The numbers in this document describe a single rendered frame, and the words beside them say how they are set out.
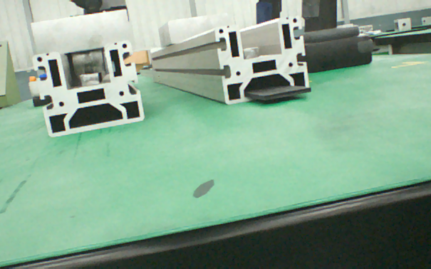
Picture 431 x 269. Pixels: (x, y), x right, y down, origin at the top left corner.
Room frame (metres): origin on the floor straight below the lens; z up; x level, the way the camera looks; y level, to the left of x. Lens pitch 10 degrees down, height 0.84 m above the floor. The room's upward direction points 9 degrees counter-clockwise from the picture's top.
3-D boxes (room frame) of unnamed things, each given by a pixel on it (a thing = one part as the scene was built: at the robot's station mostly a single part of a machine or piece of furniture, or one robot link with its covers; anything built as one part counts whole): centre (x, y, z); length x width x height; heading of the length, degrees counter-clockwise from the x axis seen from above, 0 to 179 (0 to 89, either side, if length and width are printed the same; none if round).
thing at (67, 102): (0.86, 0.20, 0.82); 0.80 x 0.10 x 0.09; 11
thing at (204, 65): (0.90, 0.01, 0.82); 0.80 x 0.10 x 0.09; 11
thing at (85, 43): (0.61, 0.15, 0.87); 0.16 x 0.11 x 0.07; 11
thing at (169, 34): (0.90, 0.01, 0.87); 0.16 x 0.11 x 0.07; 11
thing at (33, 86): (1.11, 0.37, 0.81); 0.10 x 0.08 x 0.06; 101
